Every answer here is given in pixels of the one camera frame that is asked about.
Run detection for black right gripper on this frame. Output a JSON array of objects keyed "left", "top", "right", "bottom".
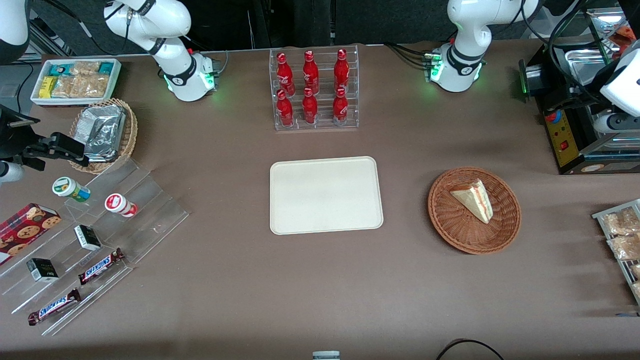
[{"left": 0, "top": 104, "right": 91, "bottom": 172}]

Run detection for triangle sandwich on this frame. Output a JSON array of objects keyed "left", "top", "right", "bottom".
[{"left": 449, "top": 178, "right": 495, "bottom": 225}]

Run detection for small tan wicker basket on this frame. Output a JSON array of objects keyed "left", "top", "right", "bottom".
[{"left": 68, "top": 97, "right": 139, "bottom": 175}]

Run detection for cream plastic tray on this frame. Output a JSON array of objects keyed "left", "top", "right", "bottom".
[{"left": 269, "top": 156, "right": 384, "bottom": 236}]

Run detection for large brown wicker basket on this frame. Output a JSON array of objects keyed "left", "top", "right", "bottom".
[{"left": 427, "top": 166, "right": 522, "bottom": 255}]

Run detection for tray of bagged snacks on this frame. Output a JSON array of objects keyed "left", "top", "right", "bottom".
[{"left": 592, "top": 198, "right": 640, "bottom": 307}]

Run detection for silver foil pack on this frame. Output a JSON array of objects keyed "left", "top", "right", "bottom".
[
  {"left": 80, "top": 104, "right": 127, "bottom": 152},
  {"left": 84, "top": 145, "right": 120, "bottom": 163}
]

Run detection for green lid cup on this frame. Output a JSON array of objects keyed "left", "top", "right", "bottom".
[{"left": 52, "top": 176, "right": 92, "bottom": 203}]

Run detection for clear granola bag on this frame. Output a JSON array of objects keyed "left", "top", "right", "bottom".
[
  {"left": 52, "top": 75, "right": 76, "bottom": 99},
  {"left": 73, "top": 73, "right": 110, "bottom": 99},
  {"left": 68, "top": 60, "right": 101, "bottom": 76}
]

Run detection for red lid cup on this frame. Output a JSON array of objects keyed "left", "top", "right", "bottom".
[{"left": 104, "top": 193, "right": 139, "bottom": 219}]

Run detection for white snack bin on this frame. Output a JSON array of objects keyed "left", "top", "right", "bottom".
[{"left": 30, "top": 58, "right": 122, "bottom": 108}]

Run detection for small black box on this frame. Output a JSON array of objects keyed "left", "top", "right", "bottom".
[
  {"left": 73, "top": 224, "right": 103, "bottom": 252},
  {"left": 26, "top": 257, "right": 60, "bottom": 284}
]

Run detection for red cookie box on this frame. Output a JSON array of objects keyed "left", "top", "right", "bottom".
[{"left": 0, "top": 202, "right": 62, "bottom": 266}]

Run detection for clear acrylic stepped stand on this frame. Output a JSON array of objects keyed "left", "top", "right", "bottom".
[{"left": 0, "top": 158, "right": 190, "bottom": 337}]

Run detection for Snickers bar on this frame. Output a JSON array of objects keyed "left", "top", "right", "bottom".
[
  {"left": 78, "top": 248, "right": 126, "bottom": 286},
  {"left": 27, "top": 288, "right": 82, "bottom": 327}
]

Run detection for red cola bottle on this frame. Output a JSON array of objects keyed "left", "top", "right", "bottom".
[
  {"left": 333, "top": 48, "right": 350, "bottom": 94},
  {"left": 301, "top": 87, "right": 319, "bottom": 125},
  {"left": 302, "top": 49, "right": 320, "bottom": 95},
  {"left": 332, "top": 87, "right": 349, "bottom": 126},
  {"left": 276, "top": 89, "right": 295, "bottom": 127},
  {"left": 276, "top": 52, "right": 295, "bottom": 97}
]

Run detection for clear acrylic bottle rack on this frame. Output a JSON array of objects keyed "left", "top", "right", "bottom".
[{"left": 269, "top": 44, "right": 360, "bottom": 132}]

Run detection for black food warmer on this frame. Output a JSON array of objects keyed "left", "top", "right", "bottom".
[{"left": 517, "top": 7, "right": 640, "bottom": 176}]

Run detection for steel warmer pan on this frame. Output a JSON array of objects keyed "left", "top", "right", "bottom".
[{"left": 564, "top": 47, "right": 608, "bottom": 87}]

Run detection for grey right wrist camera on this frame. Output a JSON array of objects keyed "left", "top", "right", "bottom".
[{"left": 0, "top": 161, "right": 25, "bottom": 184}]

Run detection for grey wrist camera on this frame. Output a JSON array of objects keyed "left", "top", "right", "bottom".
[
  {"left": 0, "top": 161, "right": 25, "bottom": 184},
  {"left": 594, "top": 112, "right": 640, "bottom": 134}
]

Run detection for black base cables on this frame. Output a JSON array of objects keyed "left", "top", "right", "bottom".
[{"left": 384, "top": 42, "right": 433, "bottom": 69}]

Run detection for black floor cable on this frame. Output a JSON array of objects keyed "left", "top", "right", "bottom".
[{"left": 435, "top": 338, "right": 506, "bottom": 360}]

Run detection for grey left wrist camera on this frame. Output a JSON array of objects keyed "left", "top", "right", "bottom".
[{"left": 594, "top": 112, "right": 640, "bottom": 134}]

